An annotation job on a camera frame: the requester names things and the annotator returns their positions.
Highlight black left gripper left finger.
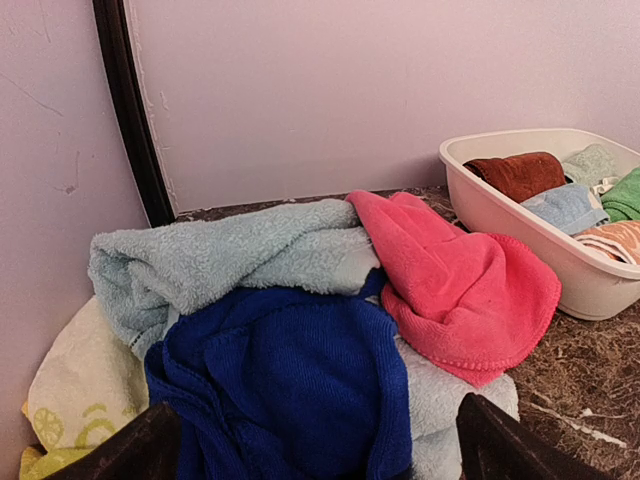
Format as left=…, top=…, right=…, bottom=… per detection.
left=49, top=402, right=181, bottom=480

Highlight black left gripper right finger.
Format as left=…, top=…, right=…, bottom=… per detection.
left=456, top=393, right=609, bottom=480

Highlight large light blue towel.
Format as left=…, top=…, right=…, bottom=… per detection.
left=89, top=199, right=518, bottom=479

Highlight yellow lemon print cloth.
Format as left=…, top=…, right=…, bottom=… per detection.
left=19, top=298, right=149, bottom=479

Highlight dark blue towel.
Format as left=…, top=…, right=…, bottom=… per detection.
left=144, top=269, right=412, bottom=479

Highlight pink towel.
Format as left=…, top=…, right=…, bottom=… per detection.
left=347, top=191, right=562, bottom=388

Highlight white plastic basin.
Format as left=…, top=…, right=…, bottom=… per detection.
left=439, top=128, right=639, bottom=321

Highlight rolled orange patterned towel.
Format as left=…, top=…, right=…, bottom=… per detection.
left=574, top=220, right=639, bottom=265

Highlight rolled light blue towel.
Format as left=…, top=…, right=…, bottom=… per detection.
left=521, top=183, right=610, bottom=236

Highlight rolled maroon towel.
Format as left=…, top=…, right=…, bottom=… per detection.
left=463, top=152, right=567, bottom=203

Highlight rolled pale green towel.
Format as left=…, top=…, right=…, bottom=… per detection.
left=561, top=144, right=618, bottom=187

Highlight black left frame post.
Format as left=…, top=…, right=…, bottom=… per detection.
left=92, top=0, right=175, bottom=227

